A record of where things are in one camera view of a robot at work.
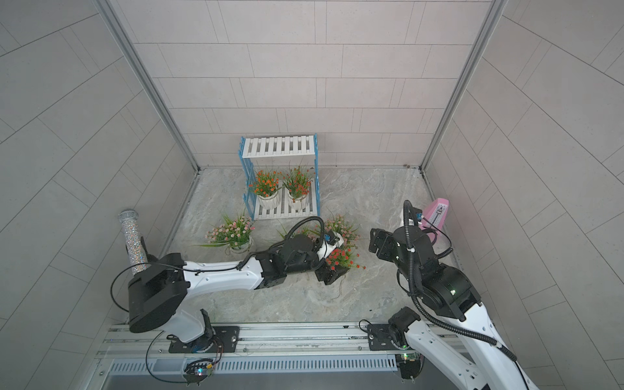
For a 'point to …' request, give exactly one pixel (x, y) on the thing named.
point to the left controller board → (196, 370)
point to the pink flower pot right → (346, 230)
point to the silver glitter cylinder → (134, 240)
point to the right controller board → (410, 364)
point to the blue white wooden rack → (278, 145)
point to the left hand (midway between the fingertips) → (346, 258)
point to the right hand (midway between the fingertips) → (378, 234)
